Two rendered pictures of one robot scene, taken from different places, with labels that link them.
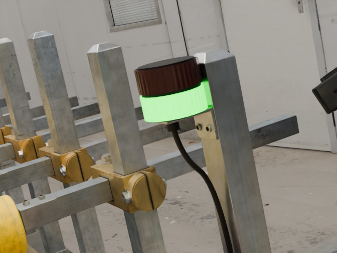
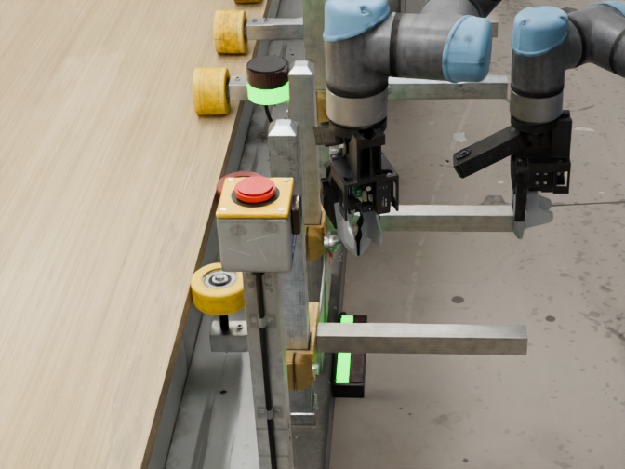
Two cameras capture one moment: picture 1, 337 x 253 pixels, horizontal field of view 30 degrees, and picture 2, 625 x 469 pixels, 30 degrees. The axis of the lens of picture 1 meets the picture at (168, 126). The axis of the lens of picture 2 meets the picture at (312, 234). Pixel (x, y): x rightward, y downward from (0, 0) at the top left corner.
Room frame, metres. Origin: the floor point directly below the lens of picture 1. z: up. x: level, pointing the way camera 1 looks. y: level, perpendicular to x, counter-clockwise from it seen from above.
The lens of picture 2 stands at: (-0.65, -0.86, 1.81)
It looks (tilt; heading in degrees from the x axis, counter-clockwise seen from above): 33 degrees down; 33
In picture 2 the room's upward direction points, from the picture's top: 3 degrees counter-clockwise
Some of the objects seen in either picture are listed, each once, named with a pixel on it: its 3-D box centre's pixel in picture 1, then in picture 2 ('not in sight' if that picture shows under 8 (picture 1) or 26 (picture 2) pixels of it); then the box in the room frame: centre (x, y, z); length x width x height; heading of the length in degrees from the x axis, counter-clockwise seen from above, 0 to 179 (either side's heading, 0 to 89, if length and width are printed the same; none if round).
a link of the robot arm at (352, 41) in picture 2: not in sight; (359, 41); (0.45, -0.23, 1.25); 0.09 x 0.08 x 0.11; 107
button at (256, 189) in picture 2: not in sight; (255, 192); (0.14, -0.28, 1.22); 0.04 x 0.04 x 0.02
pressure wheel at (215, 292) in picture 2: not in sight; (222, 309); (0.36, -0.06, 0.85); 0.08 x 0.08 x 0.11
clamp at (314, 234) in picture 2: not in sight; (308, 223); (0.62, -0.04, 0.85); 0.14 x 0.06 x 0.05; 27
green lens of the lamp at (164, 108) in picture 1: (173, 101); (269, 87); (0.58, -0.01, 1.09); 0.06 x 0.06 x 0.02
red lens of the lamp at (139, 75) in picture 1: (168, 75); (267, 72); (0.58, -0.01, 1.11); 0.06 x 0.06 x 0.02
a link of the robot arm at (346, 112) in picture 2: not in sight; (359, 100); (0.45, -0.23, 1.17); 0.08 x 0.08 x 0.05
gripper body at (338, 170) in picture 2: not in sight; (360, 162); (0.45, -0.23, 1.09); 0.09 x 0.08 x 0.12; 47
